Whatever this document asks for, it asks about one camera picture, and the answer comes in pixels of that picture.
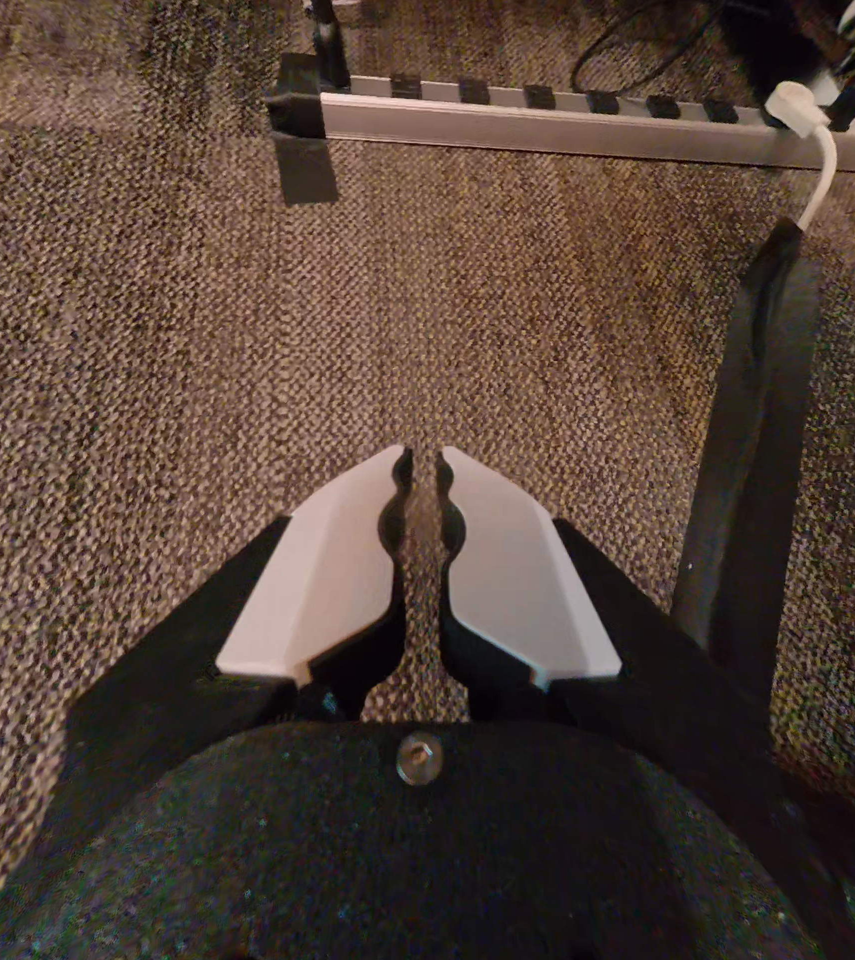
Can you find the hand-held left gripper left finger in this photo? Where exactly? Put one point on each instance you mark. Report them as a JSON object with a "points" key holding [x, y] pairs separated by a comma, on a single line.
{"points": [[315, 593]]}

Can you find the silver floor power strip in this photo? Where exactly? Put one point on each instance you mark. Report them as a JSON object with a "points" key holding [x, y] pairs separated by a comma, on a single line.
{"points": [[548, 128]]}

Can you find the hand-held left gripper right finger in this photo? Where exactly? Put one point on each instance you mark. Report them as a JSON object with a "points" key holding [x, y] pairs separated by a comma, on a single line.
{"points": [[533, 593]]}

